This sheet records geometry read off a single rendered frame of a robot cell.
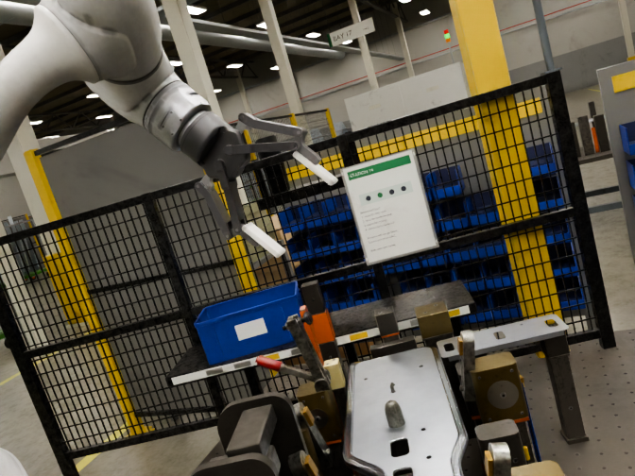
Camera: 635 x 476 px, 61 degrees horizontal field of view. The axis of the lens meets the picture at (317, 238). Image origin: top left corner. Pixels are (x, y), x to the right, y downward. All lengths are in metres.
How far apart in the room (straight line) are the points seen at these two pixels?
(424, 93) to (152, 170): 4.85
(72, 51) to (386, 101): 6.89
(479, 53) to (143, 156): 2.07
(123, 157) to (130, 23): 2.62
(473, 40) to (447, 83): 5.65
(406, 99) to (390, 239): 5.85
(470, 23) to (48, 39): 1.24
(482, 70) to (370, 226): 0.55
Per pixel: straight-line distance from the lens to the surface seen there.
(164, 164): 3.12
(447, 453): 0.98
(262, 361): 1.18
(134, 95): 0.81
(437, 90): 7.35
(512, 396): 1.14
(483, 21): 1.70
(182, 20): 5.38
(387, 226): 1.63
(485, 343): 1.32
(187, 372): 1.63
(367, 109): 7.55
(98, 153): 3.40
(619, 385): 1.70
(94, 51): 0.70
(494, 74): 1.69
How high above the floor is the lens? 1.55
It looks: 10 degrees down
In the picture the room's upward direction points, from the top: 17 degrees counter-clockwise
